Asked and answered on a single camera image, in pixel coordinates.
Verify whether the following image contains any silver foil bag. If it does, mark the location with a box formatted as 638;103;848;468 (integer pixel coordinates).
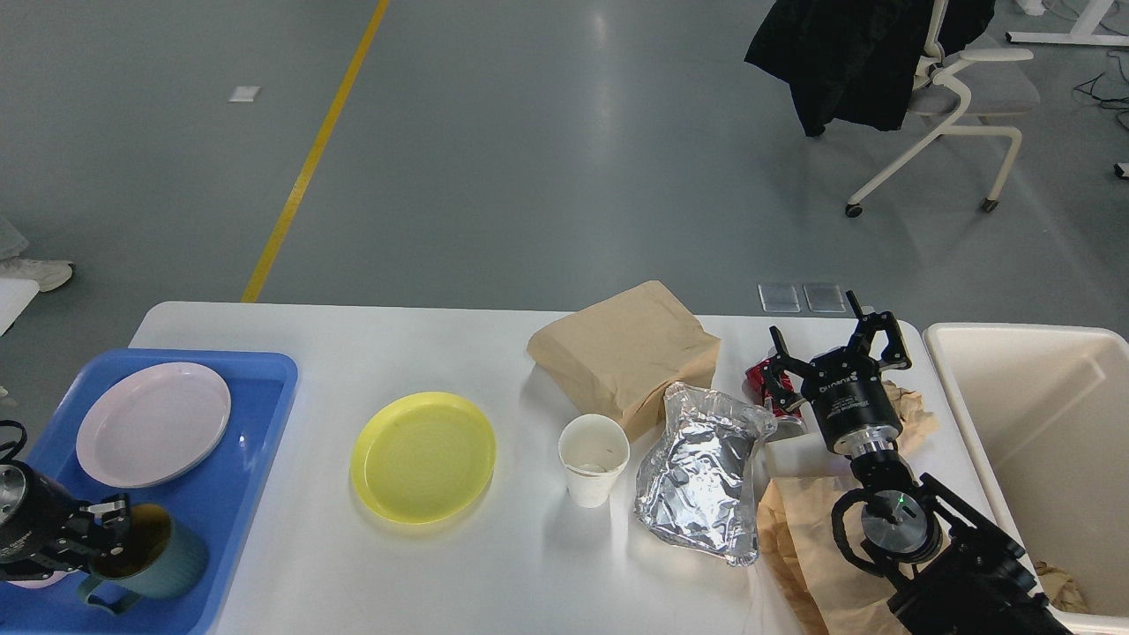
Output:
633;382;777;567

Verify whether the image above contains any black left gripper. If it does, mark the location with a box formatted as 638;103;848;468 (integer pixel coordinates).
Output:
1;461;131;582

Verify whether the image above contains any right floor outlet plate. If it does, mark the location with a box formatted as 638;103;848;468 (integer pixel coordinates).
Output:
802;282;847;313

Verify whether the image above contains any left floor outlet plate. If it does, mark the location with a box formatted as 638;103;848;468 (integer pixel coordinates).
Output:
758;284;803;314

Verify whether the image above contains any white tissue block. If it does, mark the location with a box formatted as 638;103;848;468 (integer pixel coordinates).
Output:
765;433;840;480

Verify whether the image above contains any blue plastic tray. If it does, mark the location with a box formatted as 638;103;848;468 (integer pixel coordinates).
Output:
1;348;298;634

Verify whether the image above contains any floor outlet plate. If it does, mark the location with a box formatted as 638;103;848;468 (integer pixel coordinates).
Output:
758;284;803;314
802;282;847;313

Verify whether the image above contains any white office chair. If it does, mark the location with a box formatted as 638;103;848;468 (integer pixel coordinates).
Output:
844;1;1038;218

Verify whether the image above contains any yellow plate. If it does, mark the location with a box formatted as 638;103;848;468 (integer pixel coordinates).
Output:
349;392;497;527

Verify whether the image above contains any black floor cable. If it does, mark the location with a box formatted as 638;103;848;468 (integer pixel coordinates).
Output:
1071;49;1129;133

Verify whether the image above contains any black jacket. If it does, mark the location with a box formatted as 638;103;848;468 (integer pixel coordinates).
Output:
743;0;996;138

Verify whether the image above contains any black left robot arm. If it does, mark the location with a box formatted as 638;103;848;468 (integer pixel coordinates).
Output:
1;421;131;584

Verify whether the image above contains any crumpled brown paper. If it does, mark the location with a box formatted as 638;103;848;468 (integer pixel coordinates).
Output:
882;379;939;455

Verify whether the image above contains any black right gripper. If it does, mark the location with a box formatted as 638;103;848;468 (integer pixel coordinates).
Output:
759;292;914;456

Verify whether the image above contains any pink mug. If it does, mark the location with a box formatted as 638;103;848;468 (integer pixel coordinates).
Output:
7;571;69;588

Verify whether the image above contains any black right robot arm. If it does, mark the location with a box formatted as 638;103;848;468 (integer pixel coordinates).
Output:
759;292;1067;634

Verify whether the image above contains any white desk leg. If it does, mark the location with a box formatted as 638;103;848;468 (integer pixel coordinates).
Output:
1005;1;1128;47

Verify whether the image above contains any white paper cup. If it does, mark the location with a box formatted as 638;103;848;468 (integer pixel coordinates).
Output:
557;414;632;508

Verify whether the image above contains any crushed red can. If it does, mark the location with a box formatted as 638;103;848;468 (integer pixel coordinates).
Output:
744;354;808;442

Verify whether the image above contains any flat brown paper bag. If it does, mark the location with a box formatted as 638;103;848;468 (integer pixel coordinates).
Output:
758;475;907;634

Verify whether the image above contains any pink plate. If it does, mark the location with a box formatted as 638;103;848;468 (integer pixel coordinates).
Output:
75;362;231;488

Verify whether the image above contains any dark green mug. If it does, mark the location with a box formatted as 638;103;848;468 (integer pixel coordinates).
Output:
77;503;209;615

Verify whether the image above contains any person in light clothes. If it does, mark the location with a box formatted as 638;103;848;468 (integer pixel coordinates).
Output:
1;216;75;293

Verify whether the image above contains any white waste bin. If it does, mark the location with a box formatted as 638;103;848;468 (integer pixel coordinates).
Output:
924;323;1128;634

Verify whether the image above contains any crumpled paper in bin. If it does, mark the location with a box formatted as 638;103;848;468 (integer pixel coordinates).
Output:
1034;560;1089;614

